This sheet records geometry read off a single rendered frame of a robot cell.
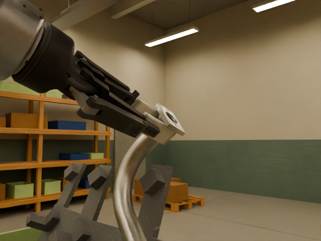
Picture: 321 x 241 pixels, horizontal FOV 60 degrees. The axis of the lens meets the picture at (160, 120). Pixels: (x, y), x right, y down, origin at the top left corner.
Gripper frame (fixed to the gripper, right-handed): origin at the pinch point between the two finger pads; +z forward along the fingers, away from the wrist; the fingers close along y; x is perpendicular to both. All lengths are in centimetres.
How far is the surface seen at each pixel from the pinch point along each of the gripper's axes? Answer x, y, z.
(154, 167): 7.0, -0.4, 7.5
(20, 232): 52, 16, 7
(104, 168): 19.5, 10.8, 8.8
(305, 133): -45, 263, 543
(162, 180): 6.3, -4.5, 6.8
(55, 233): 28.9, -0.3, 1.9
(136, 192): 267, 300, 356
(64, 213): 35.9, 10.7, 9.4
